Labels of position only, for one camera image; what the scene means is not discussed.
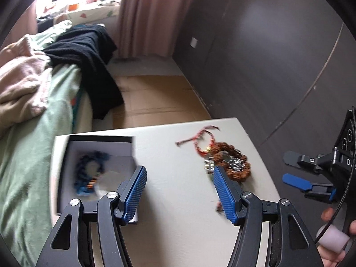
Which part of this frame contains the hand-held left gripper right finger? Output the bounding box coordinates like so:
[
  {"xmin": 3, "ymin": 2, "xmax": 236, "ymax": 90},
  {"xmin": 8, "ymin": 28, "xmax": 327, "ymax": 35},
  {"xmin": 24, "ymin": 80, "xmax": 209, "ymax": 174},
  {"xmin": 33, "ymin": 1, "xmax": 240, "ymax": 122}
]
[{"xmin": 213, "ymin": 166, "xmax": 323, "ymax": 267}]

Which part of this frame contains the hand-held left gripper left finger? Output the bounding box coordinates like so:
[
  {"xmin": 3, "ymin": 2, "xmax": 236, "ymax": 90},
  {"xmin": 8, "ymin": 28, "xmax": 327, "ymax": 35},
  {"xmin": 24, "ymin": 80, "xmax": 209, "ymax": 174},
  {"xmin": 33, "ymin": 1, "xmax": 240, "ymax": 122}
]
[{"xmin": 36, "ymin": 166, "xmax": 147, "ymax": 267}]

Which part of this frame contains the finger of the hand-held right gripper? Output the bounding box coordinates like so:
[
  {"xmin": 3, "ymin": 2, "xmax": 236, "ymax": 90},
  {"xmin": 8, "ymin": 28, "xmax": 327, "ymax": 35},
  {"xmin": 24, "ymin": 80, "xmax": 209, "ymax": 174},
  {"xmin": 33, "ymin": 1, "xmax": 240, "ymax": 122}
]
[
  {"xmin": 283, "ymin": 151, "xmax": 304, "ymax": 169},
  {"xmin": 282, "ymin": 173, "xmax": 334, "ymax": 202}
]

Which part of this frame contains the brown bead bracelet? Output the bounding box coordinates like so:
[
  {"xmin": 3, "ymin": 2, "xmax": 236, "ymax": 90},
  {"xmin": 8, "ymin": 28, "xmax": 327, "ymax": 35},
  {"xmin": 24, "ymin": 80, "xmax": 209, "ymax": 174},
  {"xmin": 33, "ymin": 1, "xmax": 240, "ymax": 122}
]
[{"xmin": 207, "ymin": 142, "xmax": 251, "ymax": 184}]

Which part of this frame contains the silver metal bracelet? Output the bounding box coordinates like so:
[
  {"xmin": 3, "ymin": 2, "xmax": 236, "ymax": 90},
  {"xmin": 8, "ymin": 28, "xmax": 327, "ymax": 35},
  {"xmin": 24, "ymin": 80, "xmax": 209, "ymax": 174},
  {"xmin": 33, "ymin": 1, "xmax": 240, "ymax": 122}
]
[{"xmin": 204, "ymin": 156, "xmax": 249, "ymax": 179}]

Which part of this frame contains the black jewelry box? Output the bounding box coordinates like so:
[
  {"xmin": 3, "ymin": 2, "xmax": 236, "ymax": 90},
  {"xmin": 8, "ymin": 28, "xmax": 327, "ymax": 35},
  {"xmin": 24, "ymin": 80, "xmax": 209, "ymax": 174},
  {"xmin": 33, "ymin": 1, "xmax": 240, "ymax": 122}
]
[{"xmin": 56, "ymin": 134, "xmax": 140, "ymax": 225}]

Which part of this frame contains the red string bracelet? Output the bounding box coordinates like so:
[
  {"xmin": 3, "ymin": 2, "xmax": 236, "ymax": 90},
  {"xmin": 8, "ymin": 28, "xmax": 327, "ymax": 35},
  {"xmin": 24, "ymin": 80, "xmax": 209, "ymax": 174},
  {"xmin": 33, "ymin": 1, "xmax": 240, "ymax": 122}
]
[{"xmin": 175, "ymin": 126, "xmax": 222, "ymax": 159}]

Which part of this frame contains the person's right hand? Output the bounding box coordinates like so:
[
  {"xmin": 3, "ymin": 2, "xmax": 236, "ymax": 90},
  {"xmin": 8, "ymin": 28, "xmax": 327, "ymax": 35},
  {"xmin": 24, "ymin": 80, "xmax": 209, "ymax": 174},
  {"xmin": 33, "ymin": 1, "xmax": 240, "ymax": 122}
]
[{"xmin": 316, "ymin": 207, "xmax": 356, "ymax": 267}]

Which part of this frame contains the flat cardboard sheet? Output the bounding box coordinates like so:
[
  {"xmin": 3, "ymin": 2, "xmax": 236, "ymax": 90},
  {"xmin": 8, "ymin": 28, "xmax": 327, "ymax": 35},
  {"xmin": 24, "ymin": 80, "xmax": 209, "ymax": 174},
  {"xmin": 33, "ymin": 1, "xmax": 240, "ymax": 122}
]
[{"xmin": 111, "ymin": 75, "xmax": 212, "ymax": 130}]

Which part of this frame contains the green bed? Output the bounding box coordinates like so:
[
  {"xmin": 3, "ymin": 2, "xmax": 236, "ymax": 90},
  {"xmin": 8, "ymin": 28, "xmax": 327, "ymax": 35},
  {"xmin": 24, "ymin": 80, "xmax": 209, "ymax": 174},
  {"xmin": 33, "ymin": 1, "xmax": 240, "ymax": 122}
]
[{"xmin": 0, "ymin": 19, "xmax": 90, "ymax": 267}]

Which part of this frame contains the black knit cloth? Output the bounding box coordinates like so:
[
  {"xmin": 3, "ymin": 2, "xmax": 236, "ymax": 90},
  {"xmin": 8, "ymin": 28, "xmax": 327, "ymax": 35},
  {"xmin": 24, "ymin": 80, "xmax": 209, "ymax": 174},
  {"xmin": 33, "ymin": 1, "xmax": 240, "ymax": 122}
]
[{"xmin": 43, "ymin": 24, "xmax": 125, "ymax": 120}]

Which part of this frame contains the pink fleece blanket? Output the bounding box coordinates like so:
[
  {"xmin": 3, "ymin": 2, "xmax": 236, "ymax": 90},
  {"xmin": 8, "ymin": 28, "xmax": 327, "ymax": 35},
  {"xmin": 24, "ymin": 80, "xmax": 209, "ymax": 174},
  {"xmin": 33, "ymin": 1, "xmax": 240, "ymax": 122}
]
[{"xmin": 0, "ymin": 33, "xmax": 54, "ymax": 137}]

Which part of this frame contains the pink curtain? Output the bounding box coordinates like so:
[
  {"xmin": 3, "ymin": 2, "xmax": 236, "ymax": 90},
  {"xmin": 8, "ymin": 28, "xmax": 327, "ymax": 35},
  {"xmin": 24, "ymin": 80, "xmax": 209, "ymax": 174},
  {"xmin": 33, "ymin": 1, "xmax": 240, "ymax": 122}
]
[{"xmin": 115, "ymin": 0, "xmax": 201, "ymax": 59}]

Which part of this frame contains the white leaf-print cloth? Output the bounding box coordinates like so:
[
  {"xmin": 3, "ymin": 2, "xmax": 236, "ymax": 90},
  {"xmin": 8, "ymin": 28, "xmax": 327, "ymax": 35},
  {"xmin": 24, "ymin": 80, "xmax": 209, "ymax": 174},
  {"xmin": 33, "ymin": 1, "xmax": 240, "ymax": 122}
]
[{"xmin": 66, "ymin": 3, "xmax": 122, "ymax": 23}]

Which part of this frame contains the blue bead bracelet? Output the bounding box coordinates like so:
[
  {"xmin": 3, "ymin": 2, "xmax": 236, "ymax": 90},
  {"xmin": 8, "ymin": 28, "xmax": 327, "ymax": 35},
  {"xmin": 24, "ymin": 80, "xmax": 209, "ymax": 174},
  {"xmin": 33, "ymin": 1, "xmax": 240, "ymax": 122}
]
[{"xmin": 74, "ymin": 151, "xmax": 111, "ymax": 196}]

